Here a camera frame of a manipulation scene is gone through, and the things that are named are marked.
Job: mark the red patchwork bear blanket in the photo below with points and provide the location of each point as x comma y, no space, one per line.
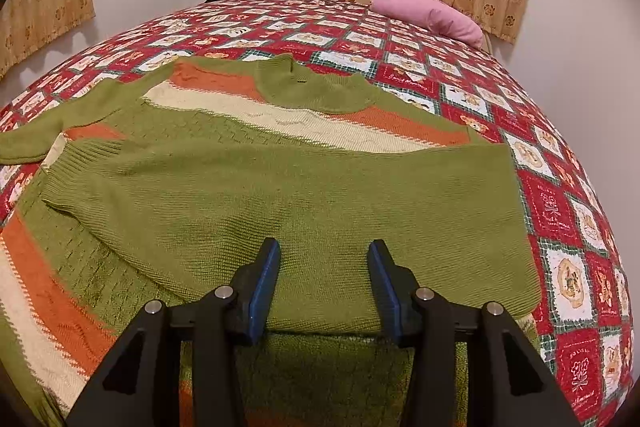
550,207

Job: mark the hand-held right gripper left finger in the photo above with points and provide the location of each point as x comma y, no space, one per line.
264,287

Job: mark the pink pillow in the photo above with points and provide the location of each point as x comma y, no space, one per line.
430,12

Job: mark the green striped knit sweater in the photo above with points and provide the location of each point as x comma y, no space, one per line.
300,187

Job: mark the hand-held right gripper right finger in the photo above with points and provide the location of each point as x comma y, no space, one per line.
386,292

